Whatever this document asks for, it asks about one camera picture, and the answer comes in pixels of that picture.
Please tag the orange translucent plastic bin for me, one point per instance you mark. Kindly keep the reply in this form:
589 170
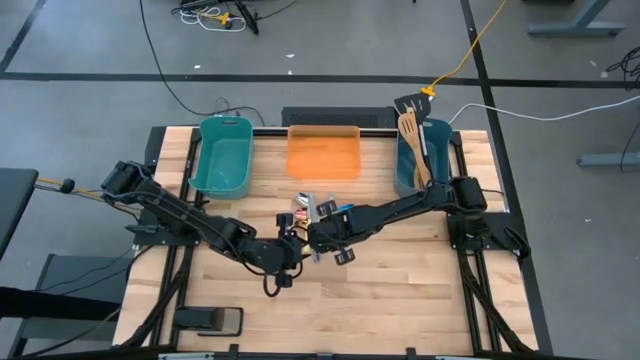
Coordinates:
324 155

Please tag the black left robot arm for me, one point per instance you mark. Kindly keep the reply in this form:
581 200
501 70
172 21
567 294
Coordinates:
175 212

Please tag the black slotted nylon spatula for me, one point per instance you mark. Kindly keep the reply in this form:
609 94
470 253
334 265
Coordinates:
415 102

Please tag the green plastic bin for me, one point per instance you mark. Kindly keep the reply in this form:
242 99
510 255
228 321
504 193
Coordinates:
222 160

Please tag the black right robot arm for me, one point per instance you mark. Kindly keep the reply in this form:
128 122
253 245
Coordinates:
400 207

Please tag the gray desk foot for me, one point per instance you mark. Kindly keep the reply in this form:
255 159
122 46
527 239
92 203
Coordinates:
610 159
575 29

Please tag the dark teal plastic bin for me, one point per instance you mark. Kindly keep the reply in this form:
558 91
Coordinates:
440 150

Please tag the black corner plate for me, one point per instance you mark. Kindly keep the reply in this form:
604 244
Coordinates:
154 150

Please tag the black padded bench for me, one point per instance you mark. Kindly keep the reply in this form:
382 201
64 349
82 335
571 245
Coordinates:
15 200

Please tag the dark gray cart frame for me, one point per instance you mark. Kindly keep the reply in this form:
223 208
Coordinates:
75 272

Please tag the black aluminium table frame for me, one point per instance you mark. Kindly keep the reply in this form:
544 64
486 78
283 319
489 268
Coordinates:
270 132

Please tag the plain wooden slotted spatula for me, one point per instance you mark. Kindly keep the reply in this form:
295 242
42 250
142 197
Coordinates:
407 127

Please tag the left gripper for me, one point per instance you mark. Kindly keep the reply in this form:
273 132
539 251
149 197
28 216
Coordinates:
287 252

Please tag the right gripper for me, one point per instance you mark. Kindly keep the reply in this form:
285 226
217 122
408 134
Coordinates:
332 232

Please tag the black box device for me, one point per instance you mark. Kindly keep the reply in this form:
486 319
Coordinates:
197 318

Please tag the black computer case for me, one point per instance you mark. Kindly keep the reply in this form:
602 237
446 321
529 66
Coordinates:
340 117

